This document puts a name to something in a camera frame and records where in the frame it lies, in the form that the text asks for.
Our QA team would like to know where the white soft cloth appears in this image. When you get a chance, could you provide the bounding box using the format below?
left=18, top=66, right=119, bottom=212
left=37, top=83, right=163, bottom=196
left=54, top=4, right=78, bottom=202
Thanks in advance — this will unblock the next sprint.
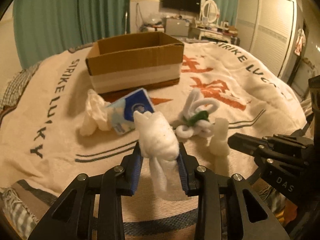
left=133, top=111, right=188, bottom=201

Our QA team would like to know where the checkered bedsheet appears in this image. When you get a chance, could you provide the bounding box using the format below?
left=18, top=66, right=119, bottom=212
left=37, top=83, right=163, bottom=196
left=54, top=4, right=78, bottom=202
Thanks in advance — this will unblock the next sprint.
left=1, top=62, right=41, bottom=239

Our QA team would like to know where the white pipe cleaner toy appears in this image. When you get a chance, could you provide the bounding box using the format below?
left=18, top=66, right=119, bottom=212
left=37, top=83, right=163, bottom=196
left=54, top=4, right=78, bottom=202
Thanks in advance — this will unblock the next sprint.
left=175, top=88, right=220, bottom=139

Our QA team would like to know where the cream printed blanket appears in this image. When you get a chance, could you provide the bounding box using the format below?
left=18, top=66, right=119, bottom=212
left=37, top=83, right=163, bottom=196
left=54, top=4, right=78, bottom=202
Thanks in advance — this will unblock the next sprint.
left=1, top=42, right=306, bottom=239

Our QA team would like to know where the crumpled white tissue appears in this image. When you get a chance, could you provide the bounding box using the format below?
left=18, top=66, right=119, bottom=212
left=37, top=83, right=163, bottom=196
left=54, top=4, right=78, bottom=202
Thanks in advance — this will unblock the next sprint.
left=80, top=89, right=112, bottom=137

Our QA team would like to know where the white dressing table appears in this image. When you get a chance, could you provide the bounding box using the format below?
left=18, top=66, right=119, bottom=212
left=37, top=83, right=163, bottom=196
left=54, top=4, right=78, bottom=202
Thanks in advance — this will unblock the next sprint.
left=188, top=27, right=238, bottom=44

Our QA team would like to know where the blue tissue pack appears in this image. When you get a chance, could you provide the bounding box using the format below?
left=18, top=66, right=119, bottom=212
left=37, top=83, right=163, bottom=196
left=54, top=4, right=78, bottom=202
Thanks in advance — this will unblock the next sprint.
left=106, top=88, right=155, bottom=135

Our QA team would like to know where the white wardrobe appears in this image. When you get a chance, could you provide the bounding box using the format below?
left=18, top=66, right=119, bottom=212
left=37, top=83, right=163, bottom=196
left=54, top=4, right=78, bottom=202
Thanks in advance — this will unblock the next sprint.
left=235, top=0, right=297, bottom=78

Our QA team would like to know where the open cardboard box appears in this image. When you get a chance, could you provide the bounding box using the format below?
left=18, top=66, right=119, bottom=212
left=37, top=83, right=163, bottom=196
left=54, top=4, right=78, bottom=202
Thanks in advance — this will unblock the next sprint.
left=85, top=31, right=184, bottom=94

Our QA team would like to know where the oval vanity mirror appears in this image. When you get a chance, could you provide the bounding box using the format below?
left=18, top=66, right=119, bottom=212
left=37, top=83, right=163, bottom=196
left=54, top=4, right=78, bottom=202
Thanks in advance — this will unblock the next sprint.
left=200, top=0, right=220, bottom=25

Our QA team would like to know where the grey mini fridge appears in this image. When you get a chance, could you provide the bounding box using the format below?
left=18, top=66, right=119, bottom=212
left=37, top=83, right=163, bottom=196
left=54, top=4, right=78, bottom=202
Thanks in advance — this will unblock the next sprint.
left=165, top=18, right=189, bottom=37

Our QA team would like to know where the green curtain left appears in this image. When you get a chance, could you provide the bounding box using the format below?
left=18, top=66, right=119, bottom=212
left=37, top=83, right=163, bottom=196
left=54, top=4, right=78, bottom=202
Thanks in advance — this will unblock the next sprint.
left=13, top=0, right=130, bottom=69

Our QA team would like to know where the black wall television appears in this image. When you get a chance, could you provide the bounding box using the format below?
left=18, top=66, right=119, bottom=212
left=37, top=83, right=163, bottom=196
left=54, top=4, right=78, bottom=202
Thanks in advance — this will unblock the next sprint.
left=162, top=0, right=201, bottom=14

